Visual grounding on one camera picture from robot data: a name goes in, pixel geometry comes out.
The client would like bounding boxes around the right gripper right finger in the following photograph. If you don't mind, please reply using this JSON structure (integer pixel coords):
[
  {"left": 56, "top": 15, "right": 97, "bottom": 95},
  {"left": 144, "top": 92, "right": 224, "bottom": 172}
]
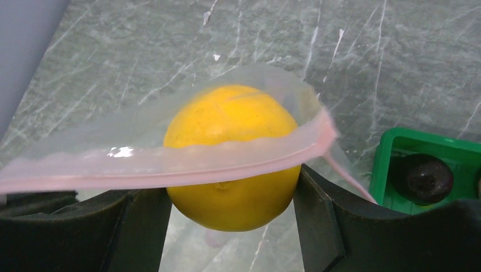
[{"left": 294, "top": 165, "right": 480, "bottom": 271}]

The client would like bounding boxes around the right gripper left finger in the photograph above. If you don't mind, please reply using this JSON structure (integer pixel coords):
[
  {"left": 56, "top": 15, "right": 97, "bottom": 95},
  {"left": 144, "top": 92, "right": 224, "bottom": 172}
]
[{"left": 1, "top": 189, "right": 172, "bottom": 271}]

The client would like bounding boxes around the dark plum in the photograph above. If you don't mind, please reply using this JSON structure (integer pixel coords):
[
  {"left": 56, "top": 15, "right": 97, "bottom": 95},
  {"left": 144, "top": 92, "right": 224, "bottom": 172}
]
[{"left": 387, "top": 153, "right": 454, "bottom": 206}]

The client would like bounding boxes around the yellow lemon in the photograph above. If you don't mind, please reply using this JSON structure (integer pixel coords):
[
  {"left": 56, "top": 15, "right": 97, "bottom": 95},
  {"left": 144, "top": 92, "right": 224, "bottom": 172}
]
[{"left": 163, "top": 84, "right": 302, "bottom": 233}]

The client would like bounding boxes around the clear zip top bag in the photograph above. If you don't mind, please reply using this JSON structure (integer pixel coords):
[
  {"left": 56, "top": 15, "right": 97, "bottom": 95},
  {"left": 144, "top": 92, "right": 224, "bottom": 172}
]
[{"left": 0, "top": 63, "right": 377, "bottom": 272}]

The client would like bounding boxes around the green plastic tray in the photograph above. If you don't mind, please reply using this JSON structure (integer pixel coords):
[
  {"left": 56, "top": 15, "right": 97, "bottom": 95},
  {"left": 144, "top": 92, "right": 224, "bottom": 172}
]
[{"left": 369, "top": 127, "right": 480, "bottom": 215}]

